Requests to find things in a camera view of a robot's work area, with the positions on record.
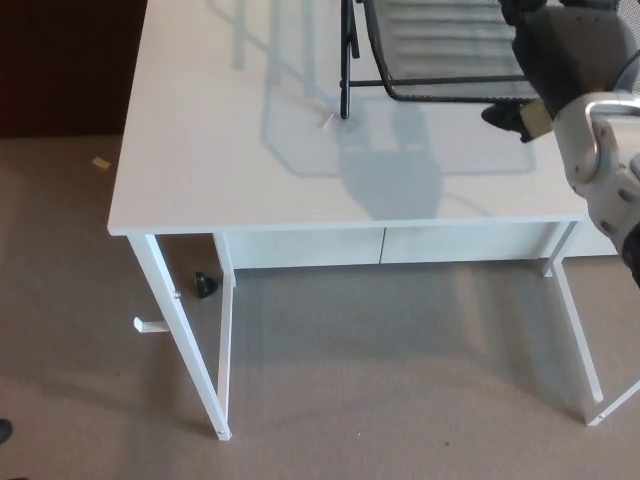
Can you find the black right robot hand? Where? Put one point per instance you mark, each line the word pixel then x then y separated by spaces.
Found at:
pixel 570 55

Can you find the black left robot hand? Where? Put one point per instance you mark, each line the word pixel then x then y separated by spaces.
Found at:
pixel 4 430

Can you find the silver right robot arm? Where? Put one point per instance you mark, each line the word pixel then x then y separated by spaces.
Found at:
pixel 610 165

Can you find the white table side hook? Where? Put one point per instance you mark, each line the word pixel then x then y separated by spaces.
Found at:
pixel 150 324

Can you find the black rubber door stopper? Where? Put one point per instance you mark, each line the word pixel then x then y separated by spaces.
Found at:
pixel 205 286

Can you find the clear tape piece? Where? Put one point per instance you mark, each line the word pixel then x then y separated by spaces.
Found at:
pixel 327 119

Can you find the yellow tape scrap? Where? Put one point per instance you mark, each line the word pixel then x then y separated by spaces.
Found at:
pixel 101 163

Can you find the dark brown cabinet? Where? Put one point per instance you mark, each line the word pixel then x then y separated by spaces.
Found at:
pixel 60 65

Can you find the white table leg frame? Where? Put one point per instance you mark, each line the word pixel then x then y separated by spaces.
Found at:
pixel 197 360
pixel 575 325

